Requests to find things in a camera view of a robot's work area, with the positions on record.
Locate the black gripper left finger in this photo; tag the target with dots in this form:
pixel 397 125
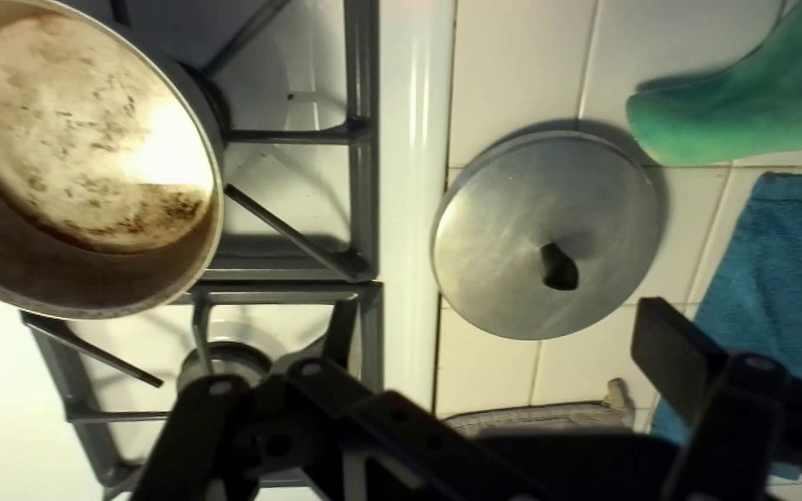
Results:
pixel 206 434

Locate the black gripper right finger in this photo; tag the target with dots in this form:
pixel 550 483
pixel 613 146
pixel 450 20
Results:
pixel 753 427

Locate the green cloth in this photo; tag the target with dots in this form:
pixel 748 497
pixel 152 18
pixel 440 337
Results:
pixel 765 102

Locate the grey pot holder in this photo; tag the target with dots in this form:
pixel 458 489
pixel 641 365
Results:
pixel 550 419

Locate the round metal pot lid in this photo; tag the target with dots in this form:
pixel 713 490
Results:
pixel 531 233

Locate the teal towel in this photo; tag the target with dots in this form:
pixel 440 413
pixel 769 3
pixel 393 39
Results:
pixel 772 278

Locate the brown frying pan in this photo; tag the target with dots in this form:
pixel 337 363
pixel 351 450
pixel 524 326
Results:
pixel 75 148

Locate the black stove burner grate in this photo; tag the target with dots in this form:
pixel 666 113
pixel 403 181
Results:
pixel 362 139

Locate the white gas stove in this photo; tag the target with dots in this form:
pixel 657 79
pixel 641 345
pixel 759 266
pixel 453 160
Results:
pixel 415 139

